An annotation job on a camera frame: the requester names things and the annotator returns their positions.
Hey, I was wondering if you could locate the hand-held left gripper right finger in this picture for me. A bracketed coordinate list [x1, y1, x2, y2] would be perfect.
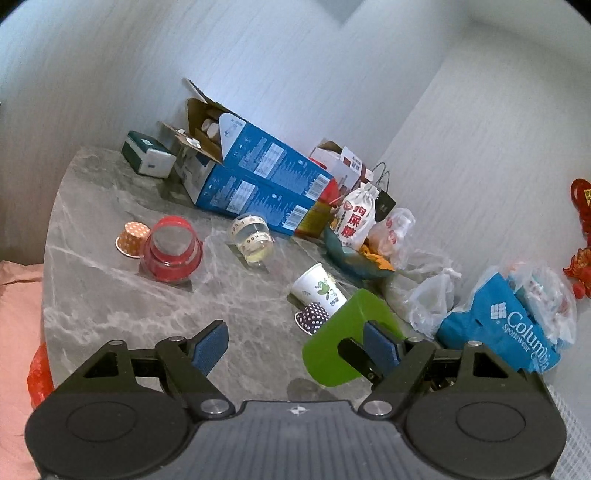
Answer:
[360, 322, 543, 419]

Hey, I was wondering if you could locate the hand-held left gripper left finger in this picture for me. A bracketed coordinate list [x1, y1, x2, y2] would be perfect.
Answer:
[54, 322, 234, 421]

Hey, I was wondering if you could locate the green plastic cup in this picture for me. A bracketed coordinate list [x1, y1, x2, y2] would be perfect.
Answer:
[302, 289, 404, 387]

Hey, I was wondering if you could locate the purple polka dot paper cup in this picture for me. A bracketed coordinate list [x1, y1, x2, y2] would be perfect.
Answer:
[294, 302, 331, 334]

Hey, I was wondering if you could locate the white paper cup green print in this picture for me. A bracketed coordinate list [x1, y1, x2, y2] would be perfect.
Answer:
[291, 263, 348, 311]

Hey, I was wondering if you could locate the red transparent plastic cup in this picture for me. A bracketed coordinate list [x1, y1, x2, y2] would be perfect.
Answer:
[140, 217, 204, 283]

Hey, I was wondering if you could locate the clear plastic cup with label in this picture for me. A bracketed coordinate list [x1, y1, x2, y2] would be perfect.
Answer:
[229, 211, 275, 265]

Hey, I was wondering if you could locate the orange polka dot paper cup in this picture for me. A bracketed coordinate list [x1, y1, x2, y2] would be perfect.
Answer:
[115, 222, 152, 258]

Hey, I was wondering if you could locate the teal dish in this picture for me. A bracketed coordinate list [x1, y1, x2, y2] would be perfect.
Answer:
[322, 225, 398, 282]

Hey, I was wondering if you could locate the red printed plastic bag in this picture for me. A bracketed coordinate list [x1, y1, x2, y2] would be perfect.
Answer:
[368, 208, 416, 271]

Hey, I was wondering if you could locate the blue shopping bag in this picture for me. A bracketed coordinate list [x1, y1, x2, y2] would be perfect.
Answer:
[436, 272, 561, 374]

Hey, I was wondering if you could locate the yellow and red box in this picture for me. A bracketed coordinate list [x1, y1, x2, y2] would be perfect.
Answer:
[295, 178, 345, 241]

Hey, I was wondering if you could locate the black paper bag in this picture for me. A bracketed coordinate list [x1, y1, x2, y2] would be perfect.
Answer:
[369, 161, 398, 223]

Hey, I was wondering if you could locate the clear plastic bag with packets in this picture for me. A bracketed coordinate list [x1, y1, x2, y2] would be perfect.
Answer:
[471, 263, 578, 352]

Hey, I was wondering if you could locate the red and white box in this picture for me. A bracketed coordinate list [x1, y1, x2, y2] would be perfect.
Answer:
[308, 138, 375, 195]

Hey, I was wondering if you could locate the pink cloth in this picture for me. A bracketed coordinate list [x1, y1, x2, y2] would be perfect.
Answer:
[0, 261, 47, 444]

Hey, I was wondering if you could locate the open blue cardboard carton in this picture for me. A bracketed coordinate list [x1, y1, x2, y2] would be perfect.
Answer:
[182, 78, 338, 204]

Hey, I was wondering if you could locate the green and white box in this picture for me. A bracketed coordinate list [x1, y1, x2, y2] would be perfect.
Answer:
[121, 130, 177, 177]

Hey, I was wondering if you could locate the white drawstring pouch red print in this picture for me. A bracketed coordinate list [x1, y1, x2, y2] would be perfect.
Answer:
[335, 182, 380, 252]

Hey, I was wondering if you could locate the red wall decoration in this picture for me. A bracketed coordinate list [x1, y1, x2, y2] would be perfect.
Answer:
[563, 178, 591, 298]

